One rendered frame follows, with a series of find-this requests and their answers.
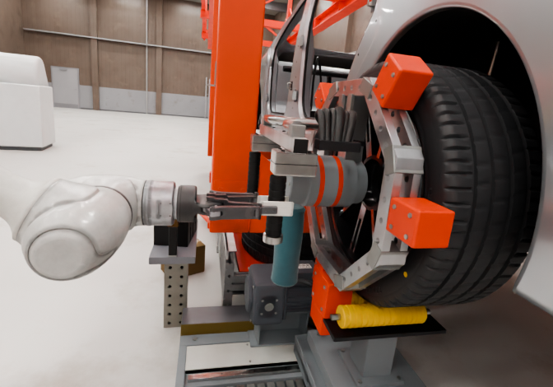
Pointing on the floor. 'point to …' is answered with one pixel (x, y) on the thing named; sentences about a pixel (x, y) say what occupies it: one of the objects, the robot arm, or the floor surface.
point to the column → (174, 293)
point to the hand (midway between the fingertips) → (275, 205)
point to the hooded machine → (25, 104)
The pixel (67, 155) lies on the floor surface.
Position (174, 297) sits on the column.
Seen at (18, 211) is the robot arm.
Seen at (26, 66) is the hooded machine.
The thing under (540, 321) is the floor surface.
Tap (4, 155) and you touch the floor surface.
